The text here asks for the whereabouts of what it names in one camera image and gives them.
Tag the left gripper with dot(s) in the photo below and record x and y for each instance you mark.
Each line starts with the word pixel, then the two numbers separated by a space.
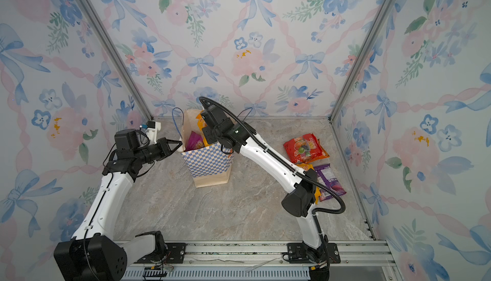
pixel 163 143

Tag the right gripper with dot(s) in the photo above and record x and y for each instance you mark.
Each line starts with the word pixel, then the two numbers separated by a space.
pixel 210 137

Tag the yellow mango candy bag front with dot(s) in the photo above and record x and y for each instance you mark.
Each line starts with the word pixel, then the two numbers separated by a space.
pixel 201 125

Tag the yellow mango candy bag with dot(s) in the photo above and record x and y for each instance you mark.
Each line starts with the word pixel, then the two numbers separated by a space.
pixel 201 125
pixel 312 175

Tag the purple grape candy bag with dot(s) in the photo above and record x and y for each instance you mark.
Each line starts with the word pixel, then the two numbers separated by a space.
pixel 194 142

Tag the blue checkered paper bag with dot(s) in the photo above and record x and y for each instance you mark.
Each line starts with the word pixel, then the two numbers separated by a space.
pixel 209 166

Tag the red fruit candy bag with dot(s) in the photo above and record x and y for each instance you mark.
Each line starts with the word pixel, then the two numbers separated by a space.
pixel 305 149

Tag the purple small snack packet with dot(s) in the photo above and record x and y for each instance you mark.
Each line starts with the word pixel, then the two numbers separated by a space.
pixel 326 176

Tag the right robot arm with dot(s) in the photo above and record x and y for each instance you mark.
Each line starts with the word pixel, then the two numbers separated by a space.
pixel 299 201

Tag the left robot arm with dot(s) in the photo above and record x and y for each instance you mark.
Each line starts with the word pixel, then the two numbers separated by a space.
pixel 92 253

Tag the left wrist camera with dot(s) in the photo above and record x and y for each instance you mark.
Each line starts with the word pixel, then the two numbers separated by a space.
pixel 151 129

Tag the left aluminium corner post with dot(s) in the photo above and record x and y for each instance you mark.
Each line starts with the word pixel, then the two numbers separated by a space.
pixel 109 47

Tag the aluminium corner post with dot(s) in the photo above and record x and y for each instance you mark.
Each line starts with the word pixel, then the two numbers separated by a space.
pixel 364 53
pixel 109 47

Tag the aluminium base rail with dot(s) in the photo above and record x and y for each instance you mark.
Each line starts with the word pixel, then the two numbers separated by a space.
pixel 265 260

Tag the right aluminium corner post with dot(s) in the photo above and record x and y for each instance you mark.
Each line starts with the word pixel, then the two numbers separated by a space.
pixel 364 53

